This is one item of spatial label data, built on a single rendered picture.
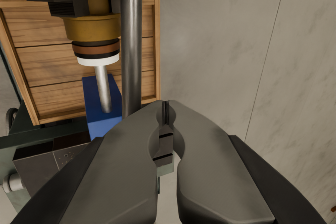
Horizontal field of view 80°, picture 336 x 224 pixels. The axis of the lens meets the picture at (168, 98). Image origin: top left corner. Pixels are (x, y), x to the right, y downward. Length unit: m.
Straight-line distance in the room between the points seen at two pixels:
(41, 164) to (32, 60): 0.26
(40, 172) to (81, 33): 0.43
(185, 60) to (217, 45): 0.32
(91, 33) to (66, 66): 0.27
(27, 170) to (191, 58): 1.41
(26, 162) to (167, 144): 0.39
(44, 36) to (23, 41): 0.04
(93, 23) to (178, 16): 1.32
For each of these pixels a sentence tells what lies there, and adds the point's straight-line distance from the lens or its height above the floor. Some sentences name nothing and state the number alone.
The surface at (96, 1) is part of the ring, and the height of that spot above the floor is 1.11.
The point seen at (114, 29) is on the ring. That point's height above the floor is 1.11.
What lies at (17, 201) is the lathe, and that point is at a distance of 0.80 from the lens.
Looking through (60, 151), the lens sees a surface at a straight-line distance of 0.55.
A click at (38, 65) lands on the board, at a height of 0.88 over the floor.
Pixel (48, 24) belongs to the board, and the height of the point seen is 0.89.
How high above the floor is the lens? 1.44
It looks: 54 degrees down
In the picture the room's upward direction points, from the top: 140 degrees clockwise
